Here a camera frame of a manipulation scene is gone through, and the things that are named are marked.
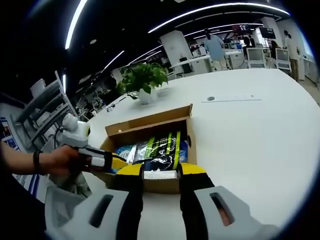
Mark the black green packet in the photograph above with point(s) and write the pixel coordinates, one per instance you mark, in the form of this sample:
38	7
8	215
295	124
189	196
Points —
160	147

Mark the red hanging screen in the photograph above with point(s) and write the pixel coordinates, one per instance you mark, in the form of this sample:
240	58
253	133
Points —
240	28

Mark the dark hanging screen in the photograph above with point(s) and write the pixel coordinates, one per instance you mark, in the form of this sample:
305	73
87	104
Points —
267	32

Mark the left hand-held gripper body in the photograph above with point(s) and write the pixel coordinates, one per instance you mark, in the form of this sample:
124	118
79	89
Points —
76	135

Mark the ceiling light strip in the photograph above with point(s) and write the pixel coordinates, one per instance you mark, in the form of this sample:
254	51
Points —
152	30
75	22

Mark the white office chair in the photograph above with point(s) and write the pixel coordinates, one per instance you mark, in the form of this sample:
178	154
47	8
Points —
255	57
283	58

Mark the small white desk item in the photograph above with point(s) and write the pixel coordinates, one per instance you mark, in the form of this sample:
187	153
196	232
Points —
110	108

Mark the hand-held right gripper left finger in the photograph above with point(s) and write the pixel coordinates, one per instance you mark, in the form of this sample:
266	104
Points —
130	212

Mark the grey metal shelf rack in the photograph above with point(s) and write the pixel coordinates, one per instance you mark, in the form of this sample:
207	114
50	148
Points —
45	100

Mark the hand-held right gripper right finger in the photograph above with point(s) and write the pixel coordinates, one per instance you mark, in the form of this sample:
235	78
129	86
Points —
200	212

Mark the person's left hand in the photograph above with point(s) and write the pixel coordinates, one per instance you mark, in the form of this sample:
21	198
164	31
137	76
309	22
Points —
60	160

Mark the green potted plant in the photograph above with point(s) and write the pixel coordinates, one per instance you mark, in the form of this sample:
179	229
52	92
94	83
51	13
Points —
142	75

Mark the grey mesh office chair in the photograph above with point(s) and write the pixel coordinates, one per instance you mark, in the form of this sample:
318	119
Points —
60	212

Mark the white office desk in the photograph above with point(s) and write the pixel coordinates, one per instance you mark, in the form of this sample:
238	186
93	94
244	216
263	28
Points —
197	63

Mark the brown cardboard shoe box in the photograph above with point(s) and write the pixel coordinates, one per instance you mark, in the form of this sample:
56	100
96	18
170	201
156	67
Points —
160	187

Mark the black wristband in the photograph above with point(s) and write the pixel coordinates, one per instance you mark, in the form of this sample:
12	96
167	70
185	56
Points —
36	162

